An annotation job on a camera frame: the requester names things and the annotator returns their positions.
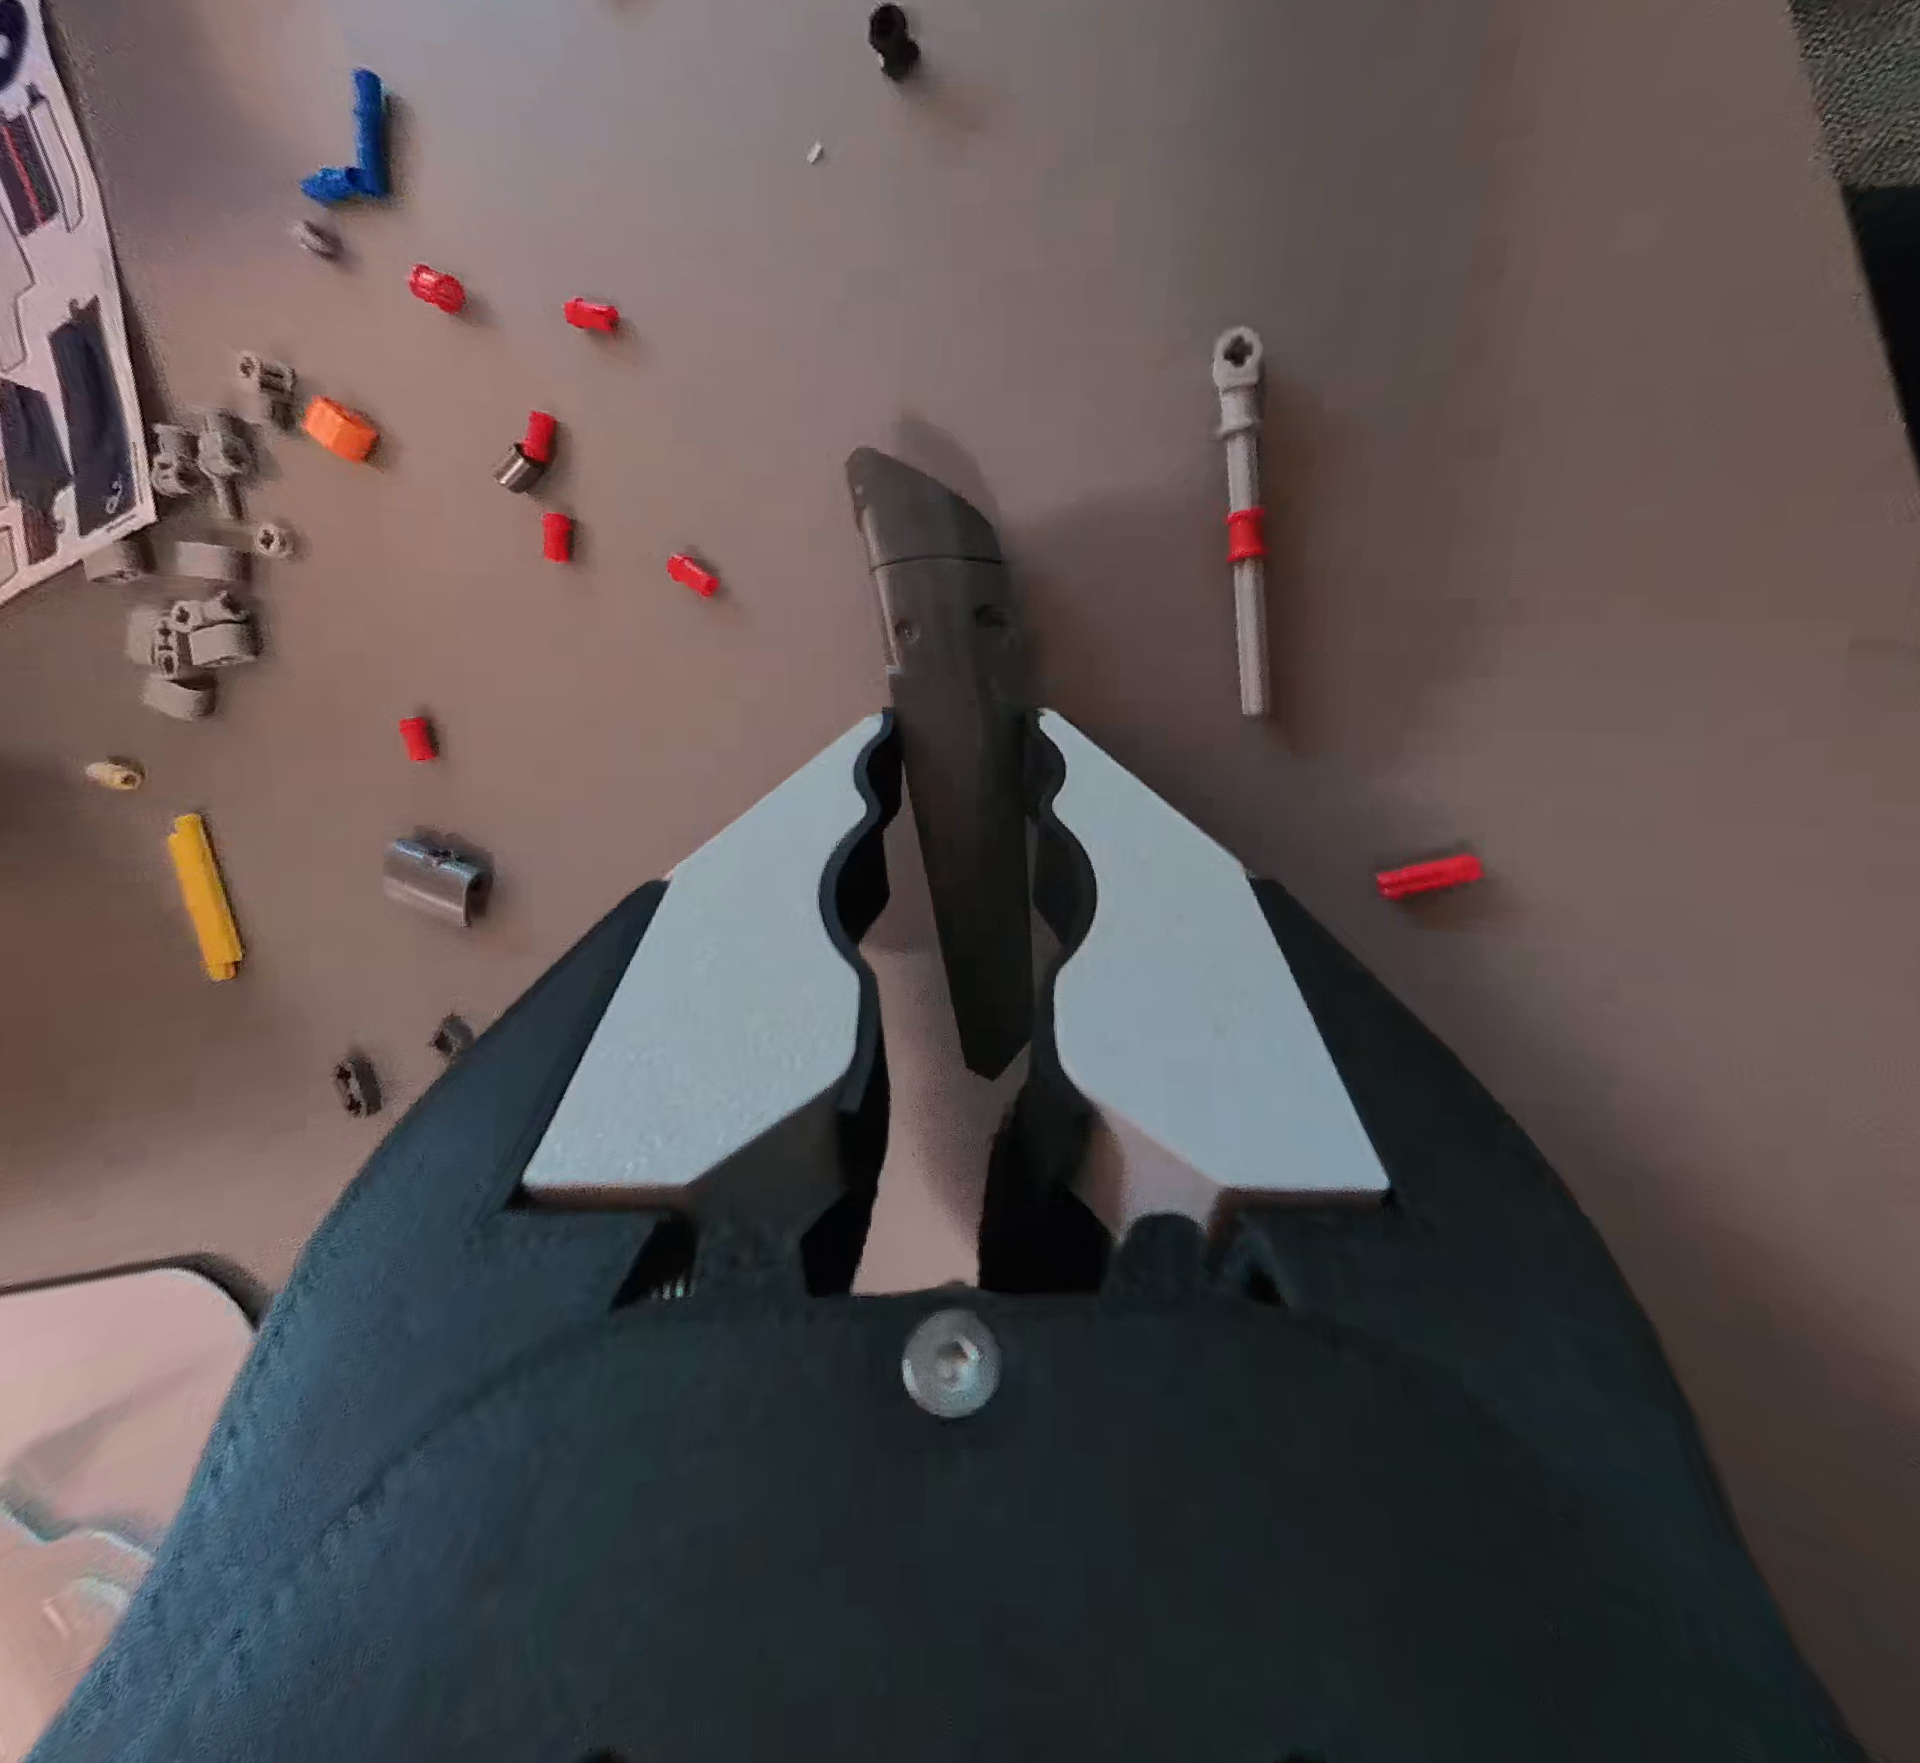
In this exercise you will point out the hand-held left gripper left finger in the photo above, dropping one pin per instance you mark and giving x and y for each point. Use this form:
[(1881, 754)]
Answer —
[(704, 1044)]

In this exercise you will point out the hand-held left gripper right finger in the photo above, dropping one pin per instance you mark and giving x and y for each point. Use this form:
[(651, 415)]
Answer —
[(1215, 1044)]

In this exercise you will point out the dark grey tapered lego panel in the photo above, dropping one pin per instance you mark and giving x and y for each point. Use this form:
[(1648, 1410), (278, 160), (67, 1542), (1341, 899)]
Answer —
[(960, 817)]

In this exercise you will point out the long grey lego axle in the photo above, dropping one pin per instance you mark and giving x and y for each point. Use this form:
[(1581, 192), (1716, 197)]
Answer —
[(1249, 638)]

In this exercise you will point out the red lego bush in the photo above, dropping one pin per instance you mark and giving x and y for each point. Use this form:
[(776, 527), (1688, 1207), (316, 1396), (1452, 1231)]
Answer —
[(1244, 534)]

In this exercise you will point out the light grey lego connector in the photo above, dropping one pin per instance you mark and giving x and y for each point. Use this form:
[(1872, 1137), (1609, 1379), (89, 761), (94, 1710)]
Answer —
[(1239, 367)]

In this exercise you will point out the lego sticker sheet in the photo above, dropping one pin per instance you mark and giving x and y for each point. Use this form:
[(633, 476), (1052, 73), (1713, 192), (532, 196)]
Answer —
[(62, 292)]

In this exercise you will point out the small square grey lego piece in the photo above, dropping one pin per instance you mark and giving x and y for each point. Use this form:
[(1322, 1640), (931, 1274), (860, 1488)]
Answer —
[(450, 1035)]

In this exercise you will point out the long red lego pin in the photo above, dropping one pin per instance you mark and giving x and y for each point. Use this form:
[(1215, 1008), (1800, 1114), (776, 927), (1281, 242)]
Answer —
[(1429, 875)]

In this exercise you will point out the grey double lego connector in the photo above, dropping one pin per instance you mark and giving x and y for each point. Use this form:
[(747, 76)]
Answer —
[(438, 875)]

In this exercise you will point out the yellow lego axle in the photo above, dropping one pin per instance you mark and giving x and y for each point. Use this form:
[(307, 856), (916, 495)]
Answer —
[(206, 896)]

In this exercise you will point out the scattered small red lego bushes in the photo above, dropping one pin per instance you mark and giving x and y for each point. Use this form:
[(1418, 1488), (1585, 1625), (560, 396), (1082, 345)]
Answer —
[(557, 536)]

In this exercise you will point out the small dark grey lego bush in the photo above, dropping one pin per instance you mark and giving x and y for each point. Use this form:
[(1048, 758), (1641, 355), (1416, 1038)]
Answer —
[(517, 467)]

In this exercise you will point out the tan lego pin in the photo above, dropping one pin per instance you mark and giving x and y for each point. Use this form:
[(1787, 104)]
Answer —
[(113, 775)]

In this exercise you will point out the orange lego piece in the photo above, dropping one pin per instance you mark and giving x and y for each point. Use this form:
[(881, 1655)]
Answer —
[(342, 428)]

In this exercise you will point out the small light grey lego bush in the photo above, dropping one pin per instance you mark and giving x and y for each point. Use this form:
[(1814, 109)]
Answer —
[(316, 238)]

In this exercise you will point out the blue angled lego beam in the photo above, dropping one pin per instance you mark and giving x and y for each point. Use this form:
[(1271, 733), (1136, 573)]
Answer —
[(368, 135)]

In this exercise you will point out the small black lego piece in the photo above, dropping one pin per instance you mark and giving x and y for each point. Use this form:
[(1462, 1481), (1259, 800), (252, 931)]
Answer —
[(892, 38)]

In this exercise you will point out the pile of light grey connectors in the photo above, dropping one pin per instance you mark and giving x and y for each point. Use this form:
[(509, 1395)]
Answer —
[(211, 629)]

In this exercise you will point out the white metal stand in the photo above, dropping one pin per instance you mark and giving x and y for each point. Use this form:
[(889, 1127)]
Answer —
[(106, 1388)]

